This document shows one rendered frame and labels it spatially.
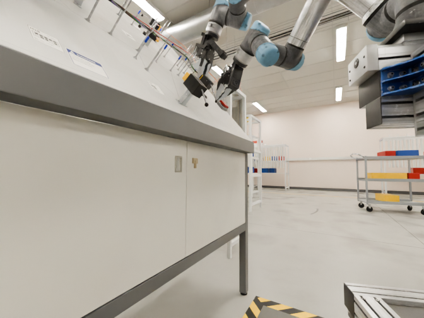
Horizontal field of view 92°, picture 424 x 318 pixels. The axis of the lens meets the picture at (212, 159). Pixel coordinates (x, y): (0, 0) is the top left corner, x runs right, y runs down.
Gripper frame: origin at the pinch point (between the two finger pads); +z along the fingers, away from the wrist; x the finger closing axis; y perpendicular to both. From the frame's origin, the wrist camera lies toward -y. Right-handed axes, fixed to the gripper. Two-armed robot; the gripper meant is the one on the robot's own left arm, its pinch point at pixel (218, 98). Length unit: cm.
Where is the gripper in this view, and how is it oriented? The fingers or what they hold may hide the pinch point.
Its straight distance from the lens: 105.2
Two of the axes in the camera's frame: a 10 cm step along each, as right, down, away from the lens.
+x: -8.8, -3.3, -3.5
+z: -4.8, 6.0, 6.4
